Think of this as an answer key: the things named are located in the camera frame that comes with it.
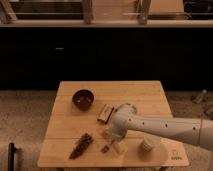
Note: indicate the silver metal fork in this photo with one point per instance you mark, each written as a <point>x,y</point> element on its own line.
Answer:
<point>106,148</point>

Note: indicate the black bar on floor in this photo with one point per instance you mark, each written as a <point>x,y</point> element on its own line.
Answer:
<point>11,153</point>

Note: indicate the dark purple bowl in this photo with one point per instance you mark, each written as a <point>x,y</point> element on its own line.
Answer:
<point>83,99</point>

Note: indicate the white paper cup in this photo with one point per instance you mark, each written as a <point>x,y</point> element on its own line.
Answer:
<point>149,143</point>

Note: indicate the small wooden box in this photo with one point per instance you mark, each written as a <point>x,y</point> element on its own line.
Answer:
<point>105,113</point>

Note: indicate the wooden gripper block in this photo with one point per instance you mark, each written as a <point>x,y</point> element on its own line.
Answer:
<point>120,147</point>

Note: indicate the brown pine cone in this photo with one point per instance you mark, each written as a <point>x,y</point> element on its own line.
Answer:
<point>83,143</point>

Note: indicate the wooden shelf frame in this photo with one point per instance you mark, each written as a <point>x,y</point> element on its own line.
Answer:
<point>106,13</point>

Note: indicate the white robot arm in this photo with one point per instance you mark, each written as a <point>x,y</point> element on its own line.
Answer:
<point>193,131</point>

